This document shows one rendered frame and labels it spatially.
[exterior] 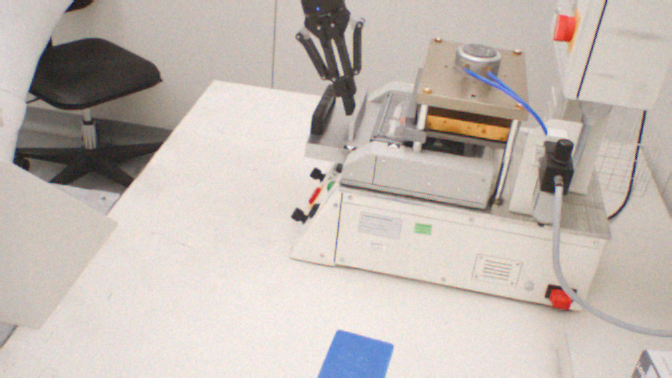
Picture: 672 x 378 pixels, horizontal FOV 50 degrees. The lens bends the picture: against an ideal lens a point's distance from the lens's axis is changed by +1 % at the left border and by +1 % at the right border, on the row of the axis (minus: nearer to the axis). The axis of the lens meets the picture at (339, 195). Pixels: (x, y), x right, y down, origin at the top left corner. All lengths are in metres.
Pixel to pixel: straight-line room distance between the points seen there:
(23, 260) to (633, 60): 0.94
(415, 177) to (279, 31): 1.73
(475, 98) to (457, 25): 1.60
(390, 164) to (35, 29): 0.62
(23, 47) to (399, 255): 0.72
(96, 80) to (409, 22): 1.15
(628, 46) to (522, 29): 1.68
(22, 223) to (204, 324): 0.32
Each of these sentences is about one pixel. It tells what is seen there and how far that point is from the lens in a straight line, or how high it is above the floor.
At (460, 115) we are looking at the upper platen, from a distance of 1.25.
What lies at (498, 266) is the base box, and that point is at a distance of 1.30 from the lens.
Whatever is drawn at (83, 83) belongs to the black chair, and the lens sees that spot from 2.67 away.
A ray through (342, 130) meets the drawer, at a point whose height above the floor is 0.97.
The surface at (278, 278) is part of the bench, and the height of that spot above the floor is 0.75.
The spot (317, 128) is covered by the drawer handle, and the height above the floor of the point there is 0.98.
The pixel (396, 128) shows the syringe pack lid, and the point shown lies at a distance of 1.29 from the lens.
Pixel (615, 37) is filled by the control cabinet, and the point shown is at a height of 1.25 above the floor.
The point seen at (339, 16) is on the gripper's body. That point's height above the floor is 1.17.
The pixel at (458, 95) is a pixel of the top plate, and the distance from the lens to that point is 1.19.
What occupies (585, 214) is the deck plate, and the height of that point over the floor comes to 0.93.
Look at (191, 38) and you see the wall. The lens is 2.99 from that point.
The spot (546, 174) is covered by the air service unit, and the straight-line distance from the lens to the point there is 1.09.
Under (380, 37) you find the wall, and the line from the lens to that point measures 2.81.
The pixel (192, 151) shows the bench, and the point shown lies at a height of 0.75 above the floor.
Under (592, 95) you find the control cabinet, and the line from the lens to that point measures 1.15.
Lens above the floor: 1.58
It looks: 32 degrees down
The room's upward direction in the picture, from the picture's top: 6 degrees clockwise
